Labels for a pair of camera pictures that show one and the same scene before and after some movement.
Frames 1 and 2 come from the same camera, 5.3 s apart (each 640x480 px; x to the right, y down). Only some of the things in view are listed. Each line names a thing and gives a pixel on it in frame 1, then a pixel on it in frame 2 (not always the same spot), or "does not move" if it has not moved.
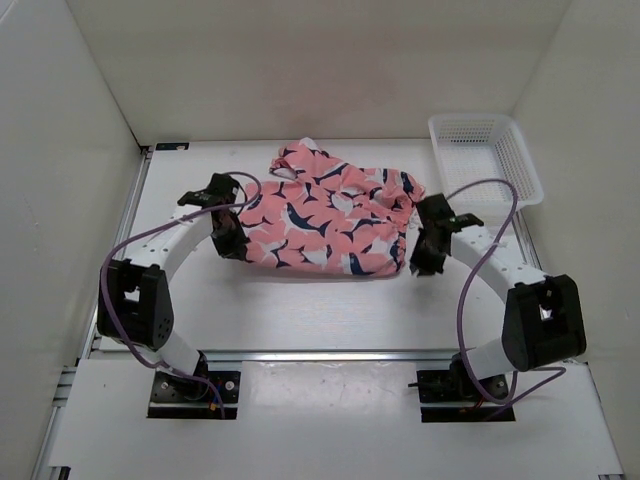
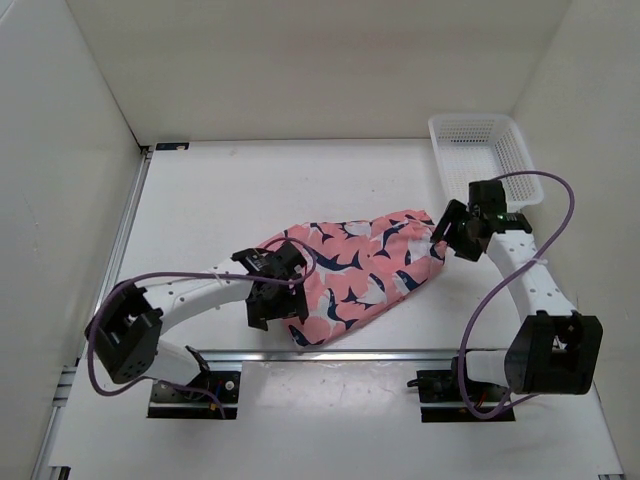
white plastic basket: [474, 148] does not move
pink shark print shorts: [314, 212] -> [357, 269]
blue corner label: [172, 146] does not move
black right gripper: [418, 262] -> [453, 213]
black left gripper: [237, 248] -> [293, 305]
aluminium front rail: [330, 355] does not move
